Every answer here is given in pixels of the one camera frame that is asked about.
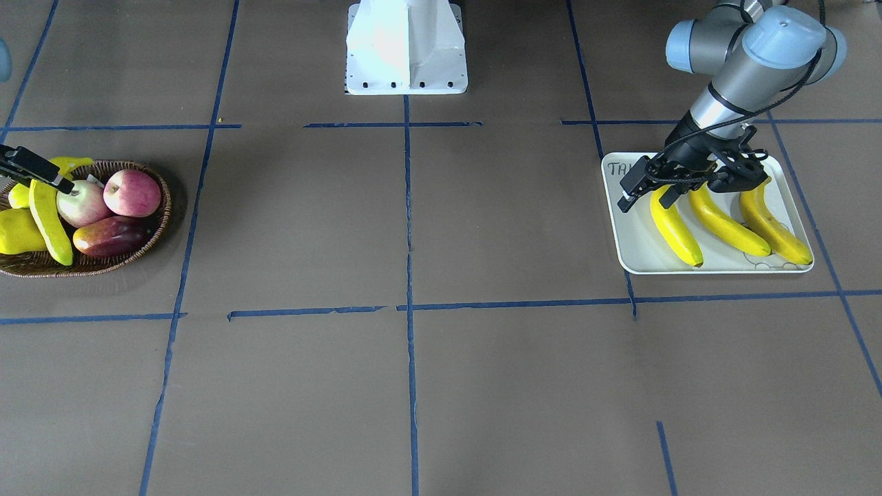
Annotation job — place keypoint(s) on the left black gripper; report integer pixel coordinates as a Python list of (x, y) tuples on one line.
[(691, 142)]

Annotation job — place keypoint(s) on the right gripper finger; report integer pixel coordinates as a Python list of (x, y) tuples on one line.
[(23, 166)]

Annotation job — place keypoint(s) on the yellow banana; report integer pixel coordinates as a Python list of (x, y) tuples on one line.
[(759, 218), (43, 207), (674, 231), (724, 227)]

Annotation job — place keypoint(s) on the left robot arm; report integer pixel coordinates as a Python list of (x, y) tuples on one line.
[(757, 54)]

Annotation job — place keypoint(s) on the brown wicker basket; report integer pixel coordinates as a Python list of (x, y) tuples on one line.
[(42, 265)]

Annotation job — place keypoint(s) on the yellow lemon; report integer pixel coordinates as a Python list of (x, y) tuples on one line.
[(19, 196)]

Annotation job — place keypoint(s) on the white bear tray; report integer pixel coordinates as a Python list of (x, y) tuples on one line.
[(641, 249)]

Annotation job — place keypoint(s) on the pale green apple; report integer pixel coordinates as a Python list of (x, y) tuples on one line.
[(84, 205)]

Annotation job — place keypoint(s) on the red pink apple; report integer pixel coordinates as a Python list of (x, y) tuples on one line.
[(132, 193)]

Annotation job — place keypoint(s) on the dark red mango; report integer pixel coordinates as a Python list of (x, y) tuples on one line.
[(113, 236)]

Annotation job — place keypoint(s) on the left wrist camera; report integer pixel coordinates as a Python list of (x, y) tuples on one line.
[(741, 169)]

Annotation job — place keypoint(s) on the white pedestal column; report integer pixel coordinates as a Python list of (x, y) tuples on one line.
[(405, 48)]

